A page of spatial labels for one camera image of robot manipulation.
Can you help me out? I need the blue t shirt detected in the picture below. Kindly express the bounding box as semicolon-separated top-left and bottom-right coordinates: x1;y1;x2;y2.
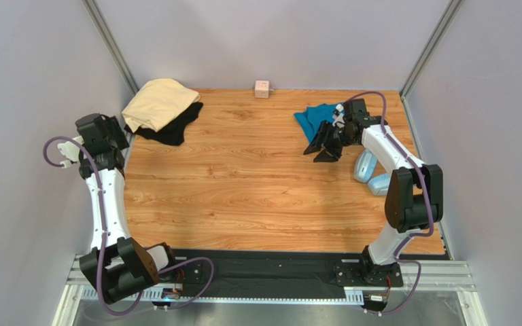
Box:
294;103;344;143

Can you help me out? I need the beige t shirt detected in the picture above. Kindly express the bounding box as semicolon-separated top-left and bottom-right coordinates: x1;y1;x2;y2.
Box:
122;78;201;132

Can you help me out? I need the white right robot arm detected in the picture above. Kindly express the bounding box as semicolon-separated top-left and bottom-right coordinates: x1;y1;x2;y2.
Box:
304;116;444;284

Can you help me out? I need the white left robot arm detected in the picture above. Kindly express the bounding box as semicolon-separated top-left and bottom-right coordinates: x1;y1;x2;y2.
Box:
75;113;176;304

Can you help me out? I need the black t shirt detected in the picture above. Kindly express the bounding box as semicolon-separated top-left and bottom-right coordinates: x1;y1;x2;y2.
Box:
124;102;204;146

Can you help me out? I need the black base mat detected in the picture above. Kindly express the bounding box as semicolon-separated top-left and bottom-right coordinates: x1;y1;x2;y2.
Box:
158;249;364;300

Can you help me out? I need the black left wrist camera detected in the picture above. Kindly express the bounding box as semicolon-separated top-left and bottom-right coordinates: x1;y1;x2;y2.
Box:
75;113;107;143

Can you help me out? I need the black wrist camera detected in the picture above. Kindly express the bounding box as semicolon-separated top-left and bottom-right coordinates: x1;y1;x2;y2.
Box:
343;98;370;121
75;113;107;143

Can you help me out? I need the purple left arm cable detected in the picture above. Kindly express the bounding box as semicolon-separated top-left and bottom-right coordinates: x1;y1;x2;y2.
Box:
43;135;215;316

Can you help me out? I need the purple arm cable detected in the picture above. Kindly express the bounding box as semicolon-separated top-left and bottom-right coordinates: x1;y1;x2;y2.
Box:
43;135;215;316
342;90;436;316

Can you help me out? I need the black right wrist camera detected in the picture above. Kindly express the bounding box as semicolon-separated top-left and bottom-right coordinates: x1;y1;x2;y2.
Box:
343;98;370;121

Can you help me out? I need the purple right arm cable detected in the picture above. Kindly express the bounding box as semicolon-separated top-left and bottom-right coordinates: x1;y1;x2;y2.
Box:
342;90;436;316

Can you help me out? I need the left aluminium corner post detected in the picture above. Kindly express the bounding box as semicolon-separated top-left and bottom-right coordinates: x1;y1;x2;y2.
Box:
82;0;139;94

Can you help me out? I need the aluminium corner post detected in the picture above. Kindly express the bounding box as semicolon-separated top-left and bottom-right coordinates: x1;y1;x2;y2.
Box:
82;0;139;94
400;0;464;101

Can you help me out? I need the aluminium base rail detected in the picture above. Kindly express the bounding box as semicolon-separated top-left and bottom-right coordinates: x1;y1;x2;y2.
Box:
52;253;488;326

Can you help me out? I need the right aluminium corner post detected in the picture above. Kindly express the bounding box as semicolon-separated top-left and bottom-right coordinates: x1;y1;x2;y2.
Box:
400;0;464;101

